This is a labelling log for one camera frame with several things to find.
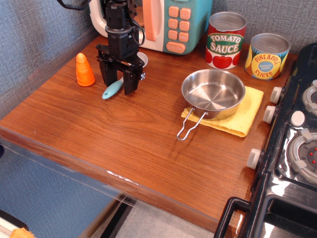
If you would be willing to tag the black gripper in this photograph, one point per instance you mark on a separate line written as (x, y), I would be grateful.
(121, 55)

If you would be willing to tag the grey ladle teal handle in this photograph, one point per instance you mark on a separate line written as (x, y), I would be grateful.
(114, 87)

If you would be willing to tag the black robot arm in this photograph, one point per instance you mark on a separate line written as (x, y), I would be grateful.
(119, 14)

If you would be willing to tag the orange toy carrot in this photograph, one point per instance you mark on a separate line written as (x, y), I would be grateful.
(84, 73)

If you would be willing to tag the teal toy microwave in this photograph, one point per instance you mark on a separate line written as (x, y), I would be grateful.
(171, 26)

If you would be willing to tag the small steel pan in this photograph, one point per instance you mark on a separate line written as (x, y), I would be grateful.
(211, 94)

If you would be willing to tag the tomato sauce can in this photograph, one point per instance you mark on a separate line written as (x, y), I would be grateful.
(225, 38)

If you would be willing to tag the yellow folded cloth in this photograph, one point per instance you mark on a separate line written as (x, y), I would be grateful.
(241, 121)

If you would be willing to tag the pineapple slices can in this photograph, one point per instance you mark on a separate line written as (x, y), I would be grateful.
(267, 56)

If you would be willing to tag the grey stove knob middle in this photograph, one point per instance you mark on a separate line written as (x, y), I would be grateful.
(268, 114)

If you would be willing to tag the grey stove knob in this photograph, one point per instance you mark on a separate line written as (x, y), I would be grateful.
(268, 114)
(253, 158)
(275, 95)

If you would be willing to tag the grey stove knob upper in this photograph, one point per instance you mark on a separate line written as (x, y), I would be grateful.
(275, 95)

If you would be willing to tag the grey stove knob lower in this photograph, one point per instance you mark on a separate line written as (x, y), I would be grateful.
(253, 158)

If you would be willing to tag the orange object bottom left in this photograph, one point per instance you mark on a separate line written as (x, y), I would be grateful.
(21, 233)

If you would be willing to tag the black toy stove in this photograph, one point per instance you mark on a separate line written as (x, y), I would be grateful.
(284, 190)

